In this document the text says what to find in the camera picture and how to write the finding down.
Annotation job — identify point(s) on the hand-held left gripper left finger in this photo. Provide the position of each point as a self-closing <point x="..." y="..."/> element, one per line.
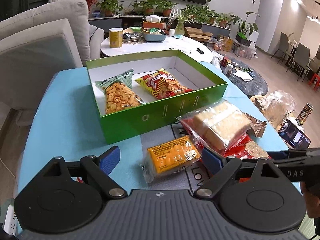
<point x="109" y="161"/>

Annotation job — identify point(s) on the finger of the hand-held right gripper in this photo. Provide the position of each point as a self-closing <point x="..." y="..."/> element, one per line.
<point x="292" y="155"/>

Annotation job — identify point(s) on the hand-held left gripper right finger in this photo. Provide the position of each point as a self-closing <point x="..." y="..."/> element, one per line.
<point x="211" y="161"/>

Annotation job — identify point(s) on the bagged sliced bread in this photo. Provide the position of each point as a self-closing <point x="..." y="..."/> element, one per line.
<point x="220" y="125"/>

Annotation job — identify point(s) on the red snack packet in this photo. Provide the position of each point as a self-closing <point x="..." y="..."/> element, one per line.
<point x="247" y="147"/>

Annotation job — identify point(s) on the orange cracker packet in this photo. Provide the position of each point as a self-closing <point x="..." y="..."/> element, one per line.
<point x="170" y="155"/>

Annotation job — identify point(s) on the green cardboard box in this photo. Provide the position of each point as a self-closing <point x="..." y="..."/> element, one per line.
<point x="155" y="112"/>

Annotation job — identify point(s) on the person's right hand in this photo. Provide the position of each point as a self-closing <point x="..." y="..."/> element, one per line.
<point x="310" y="200"/>

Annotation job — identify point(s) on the smartphone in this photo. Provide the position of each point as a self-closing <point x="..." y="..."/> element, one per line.
<point x="295" y="135"/>

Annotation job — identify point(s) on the grey printed mat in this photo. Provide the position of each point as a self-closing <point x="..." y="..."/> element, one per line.
<point x="195" y="177"/>

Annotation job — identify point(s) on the dark drink can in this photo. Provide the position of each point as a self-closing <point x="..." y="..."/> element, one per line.
<point x="305" y="113"/>

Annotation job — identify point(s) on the clear plastic bag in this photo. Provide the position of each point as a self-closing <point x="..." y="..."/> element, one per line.
<point x="280" y="107"/>

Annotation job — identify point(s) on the red stool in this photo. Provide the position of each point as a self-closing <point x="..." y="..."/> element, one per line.
<point x="314" y="81"/>

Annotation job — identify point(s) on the dark marble table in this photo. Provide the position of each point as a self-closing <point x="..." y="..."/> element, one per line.
<point x="252" y="85"/>

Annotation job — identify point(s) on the red yellow snack bag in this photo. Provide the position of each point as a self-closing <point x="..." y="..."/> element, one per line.
<point x="165" y="83"/>

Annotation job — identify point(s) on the grey dining chair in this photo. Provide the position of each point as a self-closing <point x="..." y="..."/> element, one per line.
<point x="282" y="45"/>
<point x="301" y="57"/>

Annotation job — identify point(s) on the black remote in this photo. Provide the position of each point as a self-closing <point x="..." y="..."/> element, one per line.
<point x="200" y="50"/>

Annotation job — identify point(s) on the white power strip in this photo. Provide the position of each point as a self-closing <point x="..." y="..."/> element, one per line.
<point x="8" y="220"/>

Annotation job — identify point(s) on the orange plastic bag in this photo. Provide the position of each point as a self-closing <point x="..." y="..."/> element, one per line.
<point x="222" y="45"/>

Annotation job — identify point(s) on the yellow can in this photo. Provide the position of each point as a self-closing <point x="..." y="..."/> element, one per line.
<point x="116" y="38"/>

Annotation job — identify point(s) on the white round table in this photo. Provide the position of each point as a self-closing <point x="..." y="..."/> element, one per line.
<point x="160" y="46"/>

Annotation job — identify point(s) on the open cardboard box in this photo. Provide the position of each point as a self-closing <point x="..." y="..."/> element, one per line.
<point x="197" y="33"/>

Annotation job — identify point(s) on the teal packet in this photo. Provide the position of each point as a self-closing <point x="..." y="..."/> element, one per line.
<point x="178" y="36"/>

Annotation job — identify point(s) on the blue basket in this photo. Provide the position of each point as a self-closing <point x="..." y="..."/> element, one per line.
<point x="153" y="37"/>

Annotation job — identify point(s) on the white cup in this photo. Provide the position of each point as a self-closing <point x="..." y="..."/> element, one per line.
<point x="172" y="32"/>

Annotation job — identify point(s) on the green bowl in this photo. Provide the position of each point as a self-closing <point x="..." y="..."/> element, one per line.
<point x="136" y="29"/>

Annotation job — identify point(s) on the glass vase with plant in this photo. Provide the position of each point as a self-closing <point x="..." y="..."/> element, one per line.
<point x="179" y="28"/>

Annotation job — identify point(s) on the grey sofa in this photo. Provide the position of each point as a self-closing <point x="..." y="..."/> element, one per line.
<point x="42" y="42"/>

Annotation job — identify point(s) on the large leaf plant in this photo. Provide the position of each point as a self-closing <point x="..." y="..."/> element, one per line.
<point x="246" y="25"/>

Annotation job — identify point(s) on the potted green plant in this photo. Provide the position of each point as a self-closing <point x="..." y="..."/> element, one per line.
<point x="147" y="6"/>
<point x="108" y="6"/>
<point x="202" y="13"/>
<point x="167" y="7"/>
<point x="223" y="20"/>

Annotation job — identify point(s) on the orange tissue box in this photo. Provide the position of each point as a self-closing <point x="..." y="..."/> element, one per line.
<point x="153" y="24"/>

